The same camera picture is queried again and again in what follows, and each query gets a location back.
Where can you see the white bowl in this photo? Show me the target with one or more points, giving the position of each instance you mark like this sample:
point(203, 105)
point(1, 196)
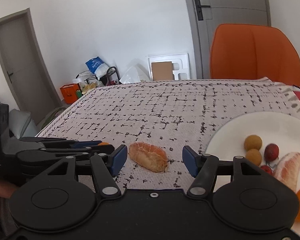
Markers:
point(230, 140)

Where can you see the clear plastic bag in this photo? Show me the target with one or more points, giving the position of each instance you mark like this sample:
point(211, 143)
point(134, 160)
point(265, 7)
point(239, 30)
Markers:
point(133, 75)

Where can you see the yellow bundle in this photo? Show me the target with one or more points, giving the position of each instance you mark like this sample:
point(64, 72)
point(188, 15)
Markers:
point(88, 87)

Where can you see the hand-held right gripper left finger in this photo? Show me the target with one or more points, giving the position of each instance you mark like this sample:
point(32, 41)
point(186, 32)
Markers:
point(118, 161)

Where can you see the red lychee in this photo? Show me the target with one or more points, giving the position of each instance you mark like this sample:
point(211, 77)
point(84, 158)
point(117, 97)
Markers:
point(271, 152)
point(267, 169)

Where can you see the grey framed door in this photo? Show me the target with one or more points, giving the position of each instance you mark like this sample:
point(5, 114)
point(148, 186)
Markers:
point(20, 62)

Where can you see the orange box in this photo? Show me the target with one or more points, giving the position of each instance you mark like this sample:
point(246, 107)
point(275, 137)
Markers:
point(68, 93)

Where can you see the peeled pomelo segment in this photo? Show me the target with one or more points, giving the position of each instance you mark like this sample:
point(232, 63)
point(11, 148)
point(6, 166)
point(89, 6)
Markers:
point(148, 160)
point(288, 170)

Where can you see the person's left hand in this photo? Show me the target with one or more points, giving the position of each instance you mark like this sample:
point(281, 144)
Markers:
point(0, 191)

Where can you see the brown longan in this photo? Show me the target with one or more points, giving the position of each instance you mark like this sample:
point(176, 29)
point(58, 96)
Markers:
point(253, 142)
point(253, 156)

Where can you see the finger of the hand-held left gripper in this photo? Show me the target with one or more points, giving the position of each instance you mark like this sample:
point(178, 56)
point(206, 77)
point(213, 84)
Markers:
point(40, 157)
point(60, 143)

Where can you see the orange chair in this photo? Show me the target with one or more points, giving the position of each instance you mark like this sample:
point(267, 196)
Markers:
point(252, 52)

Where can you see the brown cardboard sheet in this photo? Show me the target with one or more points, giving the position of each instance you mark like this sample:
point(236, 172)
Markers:
point(162, 70)

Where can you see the green bag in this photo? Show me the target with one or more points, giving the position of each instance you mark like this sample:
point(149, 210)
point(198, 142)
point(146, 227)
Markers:
point(53, 113)

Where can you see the patterned white tablecloth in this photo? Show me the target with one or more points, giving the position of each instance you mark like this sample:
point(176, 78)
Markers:
point(152, 110)

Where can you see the blue and white bag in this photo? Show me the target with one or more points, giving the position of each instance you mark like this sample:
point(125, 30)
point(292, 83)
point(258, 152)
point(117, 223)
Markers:
point(96, 65)

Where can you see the white foam packaging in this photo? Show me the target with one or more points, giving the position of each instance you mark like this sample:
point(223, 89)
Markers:
point(182, 65)

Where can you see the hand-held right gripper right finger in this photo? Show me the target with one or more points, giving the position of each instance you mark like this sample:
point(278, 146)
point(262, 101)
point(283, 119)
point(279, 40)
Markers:
point(190, 162)

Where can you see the grey padded seat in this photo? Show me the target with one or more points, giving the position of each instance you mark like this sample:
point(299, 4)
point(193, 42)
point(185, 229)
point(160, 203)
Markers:
point(20, 125)

